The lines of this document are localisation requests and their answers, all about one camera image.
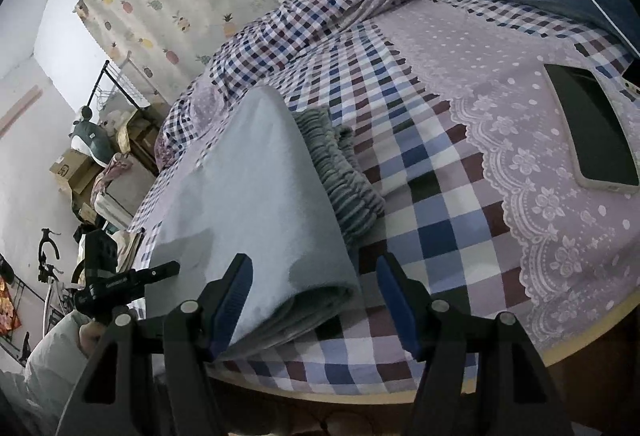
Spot light grey sweatpants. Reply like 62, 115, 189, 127
145, 86, 384, 359

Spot white sleeved forearm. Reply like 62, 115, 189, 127
1, 310, 91, 435

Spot black metal clothes rack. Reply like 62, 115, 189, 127
86, 60, 151, 111

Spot person's hand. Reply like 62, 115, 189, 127
78, 320, 106, 358

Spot bicycle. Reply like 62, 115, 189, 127
37, 228, 63, 338

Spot brown cardboard box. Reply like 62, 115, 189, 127
50, 149, 102, 196

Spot purple plaid bed sheet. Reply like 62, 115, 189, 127
127, 0, 640, 398

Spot large black tablet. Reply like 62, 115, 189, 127
544, 63, 639, 194

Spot pineapple print curtain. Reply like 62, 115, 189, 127
76, 0, 278, 102

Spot white-cased smartphone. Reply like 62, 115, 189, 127
622, 78, 640, 98

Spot small-check plaid quilt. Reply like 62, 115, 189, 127
154, 0, 408, 170

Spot wooden bed frame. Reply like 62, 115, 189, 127
209, 0, 640, 407

